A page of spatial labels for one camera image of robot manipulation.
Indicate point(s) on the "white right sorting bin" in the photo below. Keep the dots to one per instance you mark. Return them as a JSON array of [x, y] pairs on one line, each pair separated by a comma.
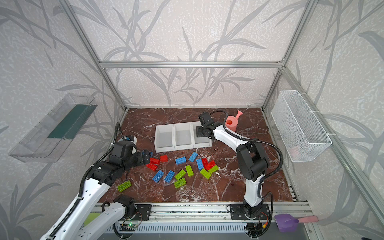
[[200, 142]]

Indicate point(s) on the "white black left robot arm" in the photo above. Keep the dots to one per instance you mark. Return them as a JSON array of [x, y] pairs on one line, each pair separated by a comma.
[[98, 178]]

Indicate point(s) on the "pink toy watering can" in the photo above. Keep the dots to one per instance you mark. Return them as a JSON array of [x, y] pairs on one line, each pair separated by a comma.
[[233, 121]]

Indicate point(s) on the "white middle sorting bin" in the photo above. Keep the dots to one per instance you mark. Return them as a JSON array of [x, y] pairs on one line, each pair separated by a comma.
[[183, 136]]

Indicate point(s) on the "white wire wall basket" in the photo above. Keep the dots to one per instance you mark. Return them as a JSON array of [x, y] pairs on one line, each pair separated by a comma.
[[302, 133]]

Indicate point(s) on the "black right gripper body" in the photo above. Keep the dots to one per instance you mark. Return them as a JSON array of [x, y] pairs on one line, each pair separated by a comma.
[[202, 130]]

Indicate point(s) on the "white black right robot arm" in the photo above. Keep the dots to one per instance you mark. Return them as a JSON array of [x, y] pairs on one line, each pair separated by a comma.
[[251, 155]]

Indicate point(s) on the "green toy spade wooden handle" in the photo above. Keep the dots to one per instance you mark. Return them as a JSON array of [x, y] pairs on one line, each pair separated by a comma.
[[90, 218]]

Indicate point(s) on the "green lego brick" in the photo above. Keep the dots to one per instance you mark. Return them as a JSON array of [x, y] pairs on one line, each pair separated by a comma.
[[179, 183], [124, 186], [205, 174], [180, 175], [189, 171], [213, 169]]

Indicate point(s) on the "small red lego brick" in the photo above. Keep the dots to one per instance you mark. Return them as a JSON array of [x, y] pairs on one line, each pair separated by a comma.
[[164, 159]]

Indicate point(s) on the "purple toy shovel pink handle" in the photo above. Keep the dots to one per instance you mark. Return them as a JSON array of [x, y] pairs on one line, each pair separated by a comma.
[[287, 223]]

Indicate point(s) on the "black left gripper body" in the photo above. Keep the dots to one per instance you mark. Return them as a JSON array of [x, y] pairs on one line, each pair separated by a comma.
[[140, 157]]

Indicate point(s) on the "clear wall shelf green mat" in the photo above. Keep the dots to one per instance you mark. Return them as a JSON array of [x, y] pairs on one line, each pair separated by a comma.
[[50, 138]]

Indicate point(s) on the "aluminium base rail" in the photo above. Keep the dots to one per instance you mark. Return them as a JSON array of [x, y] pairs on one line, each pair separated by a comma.
[[215, 212]]

